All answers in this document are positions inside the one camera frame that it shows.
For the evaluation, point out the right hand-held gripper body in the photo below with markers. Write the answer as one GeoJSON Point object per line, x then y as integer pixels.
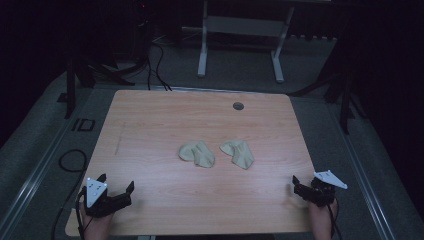
{"type": "Point", "coordinates": [322, 190]}

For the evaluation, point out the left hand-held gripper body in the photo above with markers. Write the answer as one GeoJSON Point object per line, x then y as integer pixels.
{"type": "Point", "coordinates": [104, 202]}

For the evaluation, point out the beige sock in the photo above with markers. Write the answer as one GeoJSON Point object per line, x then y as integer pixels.
{"type": "Point", "coordinates": [197, 154]}
{"type": "Point", "coordinates": [239, 154]}

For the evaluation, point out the person's left hand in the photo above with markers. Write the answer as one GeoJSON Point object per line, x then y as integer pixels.
{"type": "Point", "coordinates": [96, 225]}

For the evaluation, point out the person's right hand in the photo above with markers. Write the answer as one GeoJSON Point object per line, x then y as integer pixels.
{"type": "Point", "coordinates": [320, 218]}

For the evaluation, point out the black metal stand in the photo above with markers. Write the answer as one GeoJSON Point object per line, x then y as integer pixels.
{"type": "Point", "coordinates": [343, 90]}

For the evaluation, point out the black tripod stand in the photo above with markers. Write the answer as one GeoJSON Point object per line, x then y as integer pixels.
{"type": "Point", "coordinates": [86, 76]}

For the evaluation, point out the metal floor rail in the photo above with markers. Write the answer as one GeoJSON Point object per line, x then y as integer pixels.
{"type": "Point", "coordinates": [36, 173]}
{"type": "Point", "coordinates": [363, 180]}

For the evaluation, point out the white metal desk frame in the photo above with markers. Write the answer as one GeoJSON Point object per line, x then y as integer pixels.
{"type": "Point", "coordinates": [245, 28]}

